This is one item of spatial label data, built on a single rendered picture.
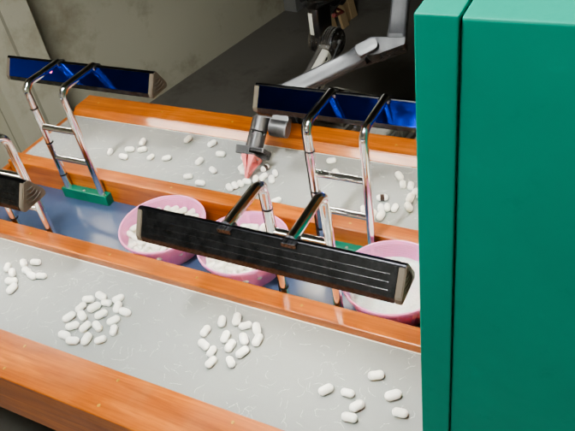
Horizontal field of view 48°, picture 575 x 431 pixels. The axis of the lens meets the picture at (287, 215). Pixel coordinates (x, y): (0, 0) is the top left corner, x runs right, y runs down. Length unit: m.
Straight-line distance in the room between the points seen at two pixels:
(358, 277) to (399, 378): 0.34
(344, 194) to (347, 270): 0.76
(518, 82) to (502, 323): 0.23
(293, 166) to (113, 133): 0.77
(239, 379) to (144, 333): 0.30
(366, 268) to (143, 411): 0.62
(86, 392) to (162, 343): 0.21
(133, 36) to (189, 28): 0.47
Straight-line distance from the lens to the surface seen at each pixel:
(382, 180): 2.03
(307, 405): 1.49
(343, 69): 2.08
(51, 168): 2.44
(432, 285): 0.59
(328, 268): 1.27
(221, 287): 1.73
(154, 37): 4.29
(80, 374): 1.68
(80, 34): 3.94
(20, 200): 1.74
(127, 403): 1.57
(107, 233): 2.19
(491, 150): 0.48
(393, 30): 2.08
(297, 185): 2.05
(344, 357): 1.56
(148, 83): 2.06
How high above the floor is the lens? 1.97
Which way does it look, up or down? 39 degrees down
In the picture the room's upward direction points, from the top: 11 degrees counter-clockwise
